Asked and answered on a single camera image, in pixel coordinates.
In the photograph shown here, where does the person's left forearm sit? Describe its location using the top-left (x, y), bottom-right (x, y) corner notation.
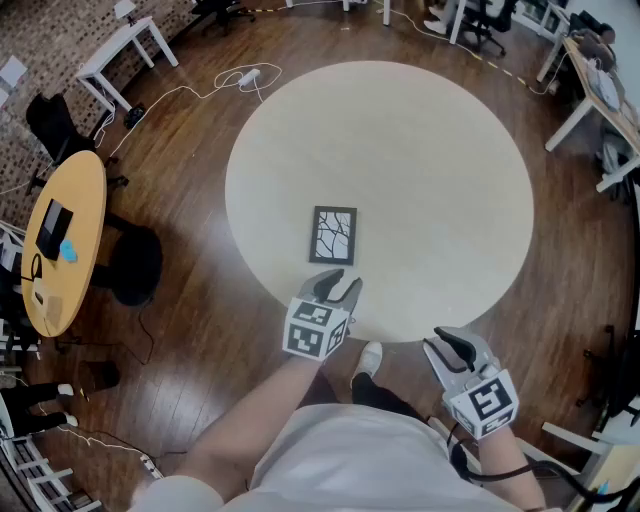
top-left (175, 351), bottom-right (324, 494)

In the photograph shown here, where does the person's right forearm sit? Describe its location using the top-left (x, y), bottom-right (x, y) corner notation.
top-left (472, 424), bottom-right (547, 512)

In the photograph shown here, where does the white metal rack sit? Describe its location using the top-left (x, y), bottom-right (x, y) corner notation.
top-left (0, 432), bottom-right (104, 512)

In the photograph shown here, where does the person's white shoe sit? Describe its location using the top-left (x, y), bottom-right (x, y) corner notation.
top-left (352, 341), bottom-right (384, 380)

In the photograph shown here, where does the wooden desk with white legs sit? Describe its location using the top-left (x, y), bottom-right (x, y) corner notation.
top-left (537, 34), bottom-right (640, 194)

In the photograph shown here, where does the white table lamp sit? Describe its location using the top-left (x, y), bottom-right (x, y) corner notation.
top-left (113, 0), bottom-right (139, 27)

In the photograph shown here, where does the person's black trouser leg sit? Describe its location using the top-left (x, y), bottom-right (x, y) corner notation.
top-left (349, 372), bottom-right (426, 421)

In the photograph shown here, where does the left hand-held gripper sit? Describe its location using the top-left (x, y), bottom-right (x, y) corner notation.
top-left (282, 268), bottom-right (364, 362)

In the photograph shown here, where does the black swivel stool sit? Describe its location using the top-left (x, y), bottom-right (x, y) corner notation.
top-left (92, 212), bottom-right (164, 307)

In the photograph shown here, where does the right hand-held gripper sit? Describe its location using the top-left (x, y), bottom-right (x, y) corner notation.
top-left (422, 326), bottom-right (520, 441)

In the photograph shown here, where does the black equipment stand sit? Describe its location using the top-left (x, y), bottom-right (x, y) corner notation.
top-left (574, 324), bottom-right (640, 431)

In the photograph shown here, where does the person's white shirt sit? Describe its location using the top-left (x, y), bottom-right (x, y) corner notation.
top-left (127, 403), bottom-right (524, 512)

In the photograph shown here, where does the white bag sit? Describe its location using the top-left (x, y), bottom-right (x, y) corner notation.
top-left (584, 57), bottom-right (621, 111)

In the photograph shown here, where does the round wooden side table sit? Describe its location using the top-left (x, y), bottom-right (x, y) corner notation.
top-left (20, 149), bottom-right (108, 339)

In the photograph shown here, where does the white power cable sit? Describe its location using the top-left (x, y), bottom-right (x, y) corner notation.
top-left (93, 62), bottom-right (284, 166)

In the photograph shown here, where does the thick black cable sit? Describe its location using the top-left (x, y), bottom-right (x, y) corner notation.
top-left (447, 424), bottom-right (640, 509)

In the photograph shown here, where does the grey backpack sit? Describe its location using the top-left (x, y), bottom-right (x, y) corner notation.
top-left (599, 127), bottom-right (631, 176)

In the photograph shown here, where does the black framed branch picture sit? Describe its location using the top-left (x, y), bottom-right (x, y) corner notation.
top-left (308, 205), bottom-right (358, 266)

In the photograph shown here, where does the white wall sheet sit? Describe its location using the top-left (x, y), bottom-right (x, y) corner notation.
top-left (0, 55), bottom-right (29, 91)

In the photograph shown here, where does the black laptop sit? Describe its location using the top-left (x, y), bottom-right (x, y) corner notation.
top-left (34, 198), bottom-right (75, 261)

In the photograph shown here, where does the black office chair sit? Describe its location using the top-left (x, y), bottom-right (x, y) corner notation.
top-left (191, 0), bottom-right (257, 29)
top-left (457, 0), bottom-right (519, 56)
top-left (24, 92), bottom-right (130, 194)

